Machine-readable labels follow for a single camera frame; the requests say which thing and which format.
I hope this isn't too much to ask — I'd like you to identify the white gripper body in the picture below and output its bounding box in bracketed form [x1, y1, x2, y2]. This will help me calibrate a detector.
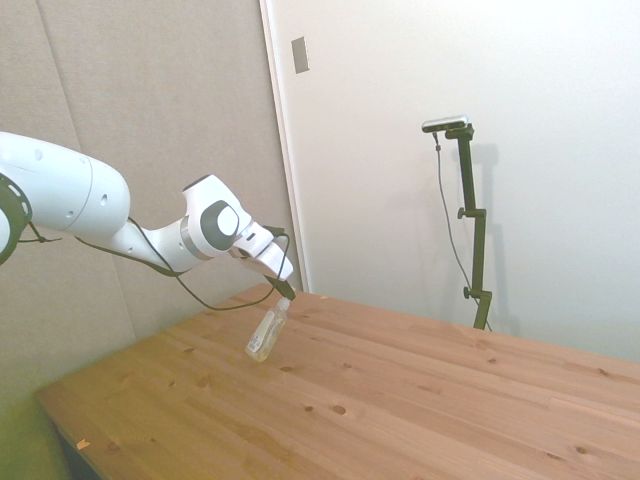
[229, 222, 296, 282]

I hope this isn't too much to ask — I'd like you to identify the grey wall plate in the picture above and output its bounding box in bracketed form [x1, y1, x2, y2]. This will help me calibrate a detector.
[290, 35, 311, 76]

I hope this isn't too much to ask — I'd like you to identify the clear sanitizer pump bottle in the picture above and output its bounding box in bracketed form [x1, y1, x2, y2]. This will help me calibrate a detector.
[244, 297, 292, 363]

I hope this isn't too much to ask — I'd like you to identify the black camera stand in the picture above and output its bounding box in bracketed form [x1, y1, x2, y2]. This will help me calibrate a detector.
[443, 124, 494, 331]

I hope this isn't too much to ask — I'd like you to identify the grey stereo camera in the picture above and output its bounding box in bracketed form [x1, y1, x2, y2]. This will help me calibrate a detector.
[421, 114, 472, 135]

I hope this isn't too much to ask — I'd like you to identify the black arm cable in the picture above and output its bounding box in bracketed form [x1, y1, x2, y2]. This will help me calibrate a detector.
[19, 215, 294, 312]

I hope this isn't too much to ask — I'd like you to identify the white wall corner trim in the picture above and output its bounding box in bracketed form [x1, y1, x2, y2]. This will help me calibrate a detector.
[258, 0, 313, 295]

